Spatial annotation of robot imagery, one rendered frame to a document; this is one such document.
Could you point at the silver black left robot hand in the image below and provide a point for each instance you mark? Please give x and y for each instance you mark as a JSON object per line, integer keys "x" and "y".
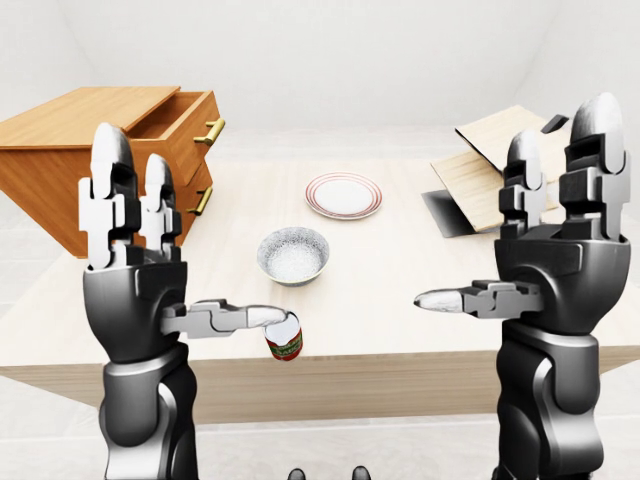
{"x": 132, "y": 300}

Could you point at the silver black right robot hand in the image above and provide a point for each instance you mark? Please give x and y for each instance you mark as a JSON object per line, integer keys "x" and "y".
{"x": 565, "y": 285}

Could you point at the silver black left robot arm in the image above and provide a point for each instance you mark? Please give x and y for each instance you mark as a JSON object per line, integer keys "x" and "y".
{"x": 135, "y": 415}

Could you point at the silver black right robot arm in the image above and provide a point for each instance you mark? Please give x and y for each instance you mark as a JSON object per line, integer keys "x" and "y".
{"x": 520, "y": 410}

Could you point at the closed wooden drawer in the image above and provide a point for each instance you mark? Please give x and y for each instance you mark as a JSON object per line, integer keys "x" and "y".
{"x": 196, "y": 175}

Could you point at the wooden cabinet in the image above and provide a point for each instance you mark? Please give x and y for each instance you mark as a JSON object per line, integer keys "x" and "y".
{"x": 45, "y": 165}

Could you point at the open wooden drawer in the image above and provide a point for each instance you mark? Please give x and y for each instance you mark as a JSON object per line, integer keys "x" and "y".
{"x": 190, "y": 125}

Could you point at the red printed tin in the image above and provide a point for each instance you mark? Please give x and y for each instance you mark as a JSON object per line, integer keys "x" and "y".
{"x": 286, "y": 345}

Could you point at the patterned blue white bowl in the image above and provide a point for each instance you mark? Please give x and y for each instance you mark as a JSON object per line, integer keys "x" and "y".
{"x": 293, "y": 257}

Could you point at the white plate with red rings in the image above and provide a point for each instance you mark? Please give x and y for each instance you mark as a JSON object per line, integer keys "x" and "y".
{"x": 344, "y": 196}

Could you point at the small dark rounded shape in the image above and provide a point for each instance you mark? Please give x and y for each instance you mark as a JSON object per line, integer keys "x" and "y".
{"x": 360, "y": 473}
{"x": 297, "y": 475}

